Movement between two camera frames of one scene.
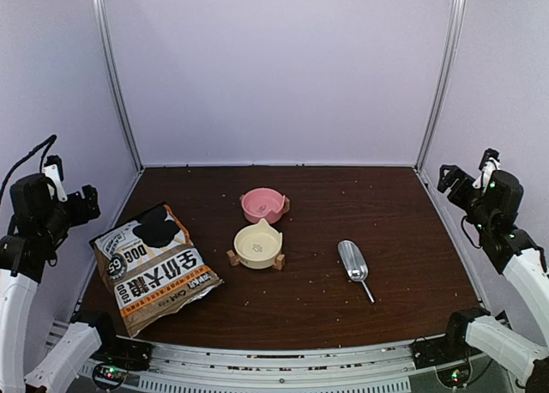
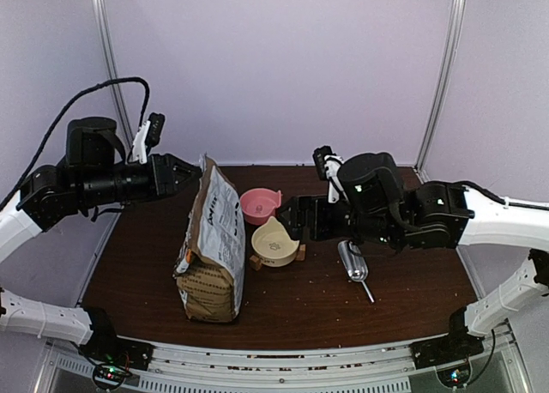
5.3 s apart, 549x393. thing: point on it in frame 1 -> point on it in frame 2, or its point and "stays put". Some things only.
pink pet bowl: [262, 203] stays put
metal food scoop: [355, 262] stays put
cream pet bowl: [257, 245] -> [272, 244]
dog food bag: [149, 270] -> [208, 263]
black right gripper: [455, 173] -> [315, 204]
